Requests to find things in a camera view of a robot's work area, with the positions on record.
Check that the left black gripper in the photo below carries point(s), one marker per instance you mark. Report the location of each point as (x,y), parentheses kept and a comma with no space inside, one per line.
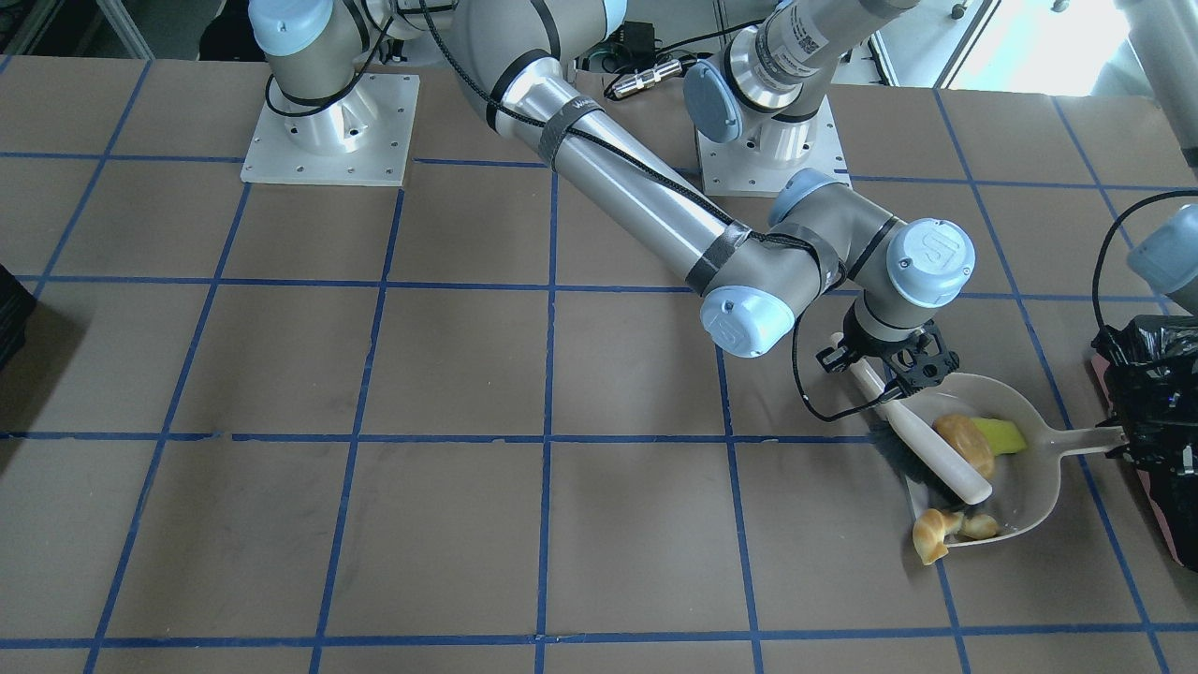
(1149,388)

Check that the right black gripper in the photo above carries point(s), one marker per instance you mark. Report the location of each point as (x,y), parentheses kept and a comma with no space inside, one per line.
(867,344)

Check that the white hand brush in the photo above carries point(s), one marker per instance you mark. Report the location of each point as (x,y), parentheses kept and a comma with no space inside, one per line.
(931,451)

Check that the white plastic dustpan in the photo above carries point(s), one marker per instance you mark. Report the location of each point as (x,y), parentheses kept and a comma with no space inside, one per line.
(1025,485)

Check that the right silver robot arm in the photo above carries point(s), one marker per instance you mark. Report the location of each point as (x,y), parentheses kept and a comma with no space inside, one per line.
(509,56)

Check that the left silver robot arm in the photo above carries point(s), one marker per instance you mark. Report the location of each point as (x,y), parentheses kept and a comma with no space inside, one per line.
(1046,135)

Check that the pink bin with black bag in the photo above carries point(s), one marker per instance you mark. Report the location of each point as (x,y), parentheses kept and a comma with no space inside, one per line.
(1158,342)

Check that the black bin at edge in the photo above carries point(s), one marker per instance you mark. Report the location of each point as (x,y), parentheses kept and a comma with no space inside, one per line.
(17,305)

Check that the brown bread roll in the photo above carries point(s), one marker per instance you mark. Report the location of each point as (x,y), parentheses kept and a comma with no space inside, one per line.
(968,441)

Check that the yellow sponge wedge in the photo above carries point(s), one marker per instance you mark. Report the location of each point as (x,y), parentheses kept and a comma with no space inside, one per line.
(1002,436)

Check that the twisted croissant pastry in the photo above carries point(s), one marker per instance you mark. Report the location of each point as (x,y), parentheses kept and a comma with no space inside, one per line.
(932,528)

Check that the silver cylindrical connector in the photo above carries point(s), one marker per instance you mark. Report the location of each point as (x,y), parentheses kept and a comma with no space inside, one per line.
(636,82)

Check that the black power adapter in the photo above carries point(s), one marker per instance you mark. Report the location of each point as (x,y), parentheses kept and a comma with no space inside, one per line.
(634,41)

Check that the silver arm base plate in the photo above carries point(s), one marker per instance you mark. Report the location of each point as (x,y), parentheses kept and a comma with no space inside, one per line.
(761,163)

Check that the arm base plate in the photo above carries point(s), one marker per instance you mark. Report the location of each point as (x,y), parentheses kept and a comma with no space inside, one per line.
(362,140)

